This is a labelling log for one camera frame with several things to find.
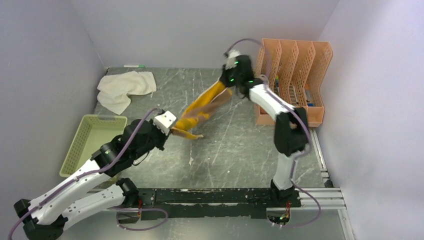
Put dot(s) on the aluminium frame rails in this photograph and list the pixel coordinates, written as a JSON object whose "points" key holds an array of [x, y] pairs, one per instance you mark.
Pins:
{"points": [[326, 197]]}

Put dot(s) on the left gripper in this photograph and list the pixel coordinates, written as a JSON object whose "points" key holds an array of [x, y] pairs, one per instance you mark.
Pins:
{"points": [[163, 136]]}

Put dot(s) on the yellow brown bear towel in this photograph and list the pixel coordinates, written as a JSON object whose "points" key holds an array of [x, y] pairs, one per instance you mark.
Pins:
{"points": [[201, 110]]}

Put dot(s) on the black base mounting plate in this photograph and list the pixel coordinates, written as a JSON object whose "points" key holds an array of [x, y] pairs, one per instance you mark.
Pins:
{"points": [[212, 202]]}

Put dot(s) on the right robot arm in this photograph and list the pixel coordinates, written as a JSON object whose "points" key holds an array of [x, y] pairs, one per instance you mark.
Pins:
{"points": [[291, 134]]}

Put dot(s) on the white green marker pen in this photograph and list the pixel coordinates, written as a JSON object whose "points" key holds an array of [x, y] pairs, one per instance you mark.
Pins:
{"points": [[133, 66]]}

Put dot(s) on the white crumpled towel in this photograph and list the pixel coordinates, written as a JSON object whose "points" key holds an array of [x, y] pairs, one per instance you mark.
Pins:
{"points": [[115, 90]]}

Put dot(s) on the green plastic basket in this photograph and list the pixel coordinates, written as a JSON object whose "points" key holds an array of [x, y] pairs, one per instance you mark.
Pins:
{"points": [[93, 131]]}

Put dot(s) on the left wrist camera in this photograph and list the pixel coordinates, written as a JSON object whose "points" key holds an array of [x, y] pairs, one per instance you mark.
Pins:
{"points": [[165, 121]]}

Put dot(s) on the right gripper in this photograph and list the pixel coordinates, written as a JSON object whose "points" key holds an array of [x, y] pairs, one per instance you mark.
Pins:
{"points": [[224, 78]]}

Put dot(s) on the orange file organizer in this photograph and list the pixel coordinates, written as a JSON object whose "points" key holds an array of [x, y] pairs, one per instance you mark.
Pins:
{"points": [[295, 70]]}

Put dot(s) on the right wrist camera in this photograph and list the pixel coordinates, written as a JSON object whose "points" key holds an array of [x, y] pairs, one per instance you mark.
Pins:
{"points": [[231, 59]]}

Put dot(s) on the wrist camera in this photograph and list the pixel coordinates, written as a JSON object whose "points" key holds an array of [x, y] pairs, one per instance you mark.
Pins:
{"points": [[165, 121], [231, 59]]}

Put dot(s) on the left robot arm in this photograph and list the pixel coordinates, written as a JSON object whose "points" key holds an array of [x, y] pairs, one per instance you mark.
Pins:
{"points": [[49, 215]]}

